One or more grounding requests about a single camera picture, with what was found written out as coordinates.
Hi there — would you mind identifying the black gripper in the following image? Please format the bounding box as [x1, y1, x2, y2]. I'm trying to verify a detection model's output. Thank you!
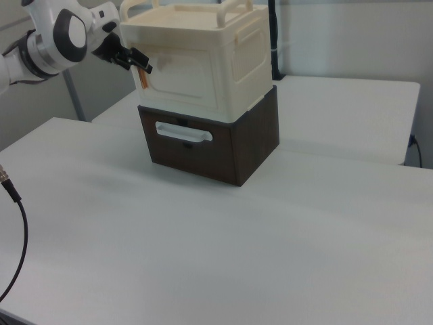
[93, 32, 154, 74]

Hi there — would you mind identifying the orange door handle strip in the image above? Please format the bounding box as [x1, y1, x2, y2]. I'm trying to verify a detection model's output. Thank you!
[137, 66, 150, 91]

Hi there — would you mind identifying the cream plastic cabinet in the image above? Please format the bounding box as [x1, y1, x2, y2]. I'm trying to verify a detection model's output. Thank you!
[120, 0, 274, 123]

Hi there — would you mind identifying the dark brown drawer box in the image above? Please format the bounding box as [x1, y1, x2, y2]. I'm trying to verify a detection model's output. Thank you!
[137, 84, 281, 187]

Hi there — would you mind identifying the cream cabinet carry handle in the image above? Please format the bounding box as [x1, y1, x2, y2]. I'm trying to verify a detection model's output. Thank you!
[215, 0, 255, 28]
[120, 0, 162, 20]

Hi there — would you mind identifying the grey metal frame post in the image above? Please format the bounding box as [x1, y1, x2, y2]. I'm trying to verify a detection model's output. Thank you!
[62, 67, 86, 122]

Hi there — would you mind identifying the white drawer handle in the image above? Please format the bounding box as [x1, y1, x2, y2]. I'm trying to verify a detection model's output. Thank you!
[154, 121, 214, 143]

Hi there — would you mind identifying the black cable with metal connector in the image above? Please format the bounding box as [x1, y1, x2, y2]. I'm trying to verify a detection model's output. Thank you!
[0, 162, 30, 301]

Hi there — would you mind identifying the black cable with plug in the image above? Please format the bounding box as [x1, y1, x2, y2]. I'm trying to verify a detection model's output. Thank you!
[409, 134, 424, 169]

